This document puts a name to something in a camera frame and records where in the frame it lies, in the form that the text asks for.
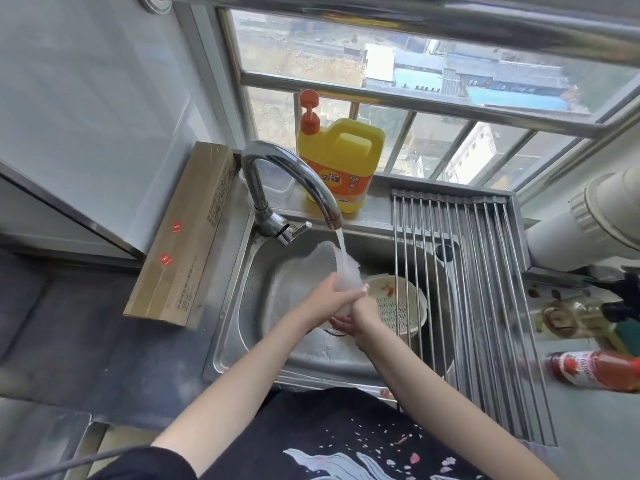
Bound person's left hand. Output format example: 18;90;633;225
306;273;371;325

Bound person's right hand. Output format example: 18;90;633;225
329;296;383;341

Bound clear plastic bag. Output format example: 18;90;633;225
311;240;369;320

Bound person's left forearm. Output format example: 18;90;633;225
150;297;327;465

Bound person's right forearm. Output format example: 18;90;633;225
358;320;560;480

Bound cream plastic colander basket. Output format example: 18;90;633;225
361;275;430;344

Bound stainless steel sink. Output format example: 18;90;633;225
202;215;467;396

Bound black printed shirt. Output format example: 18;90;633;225
90;387;502;480

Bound steel roll-up drying rack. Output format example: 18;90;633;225
390;189;559;448

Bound yellow detergent bottle orange pump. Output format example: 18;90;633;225
297;89;387;218

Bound chrome kitchen faucet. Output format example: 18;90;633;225
240;141;345;247

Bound clear plastic container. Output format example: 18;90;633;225
238;165;297;206

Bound metal window guard bars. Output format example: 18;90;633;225
294;91;553;186

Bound long brown cardboard box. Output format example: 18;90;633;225
123;141;238;331

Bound clear glass oil bottle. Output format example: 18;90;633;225
534;299;627;341

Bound white drain pipe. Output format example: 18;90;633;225
524;165;640;276

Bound red sauce bottle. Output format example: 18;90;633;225
544;350;640;394

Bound dark green bottle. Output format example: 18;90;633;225
582;272;640;356

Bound aluminium window frame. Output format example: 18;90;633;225
172;5;640;193

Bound steel hanging rail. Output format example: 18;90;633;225
135;0;640;51

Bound grey cable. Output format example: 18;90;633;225
0;445;152;480

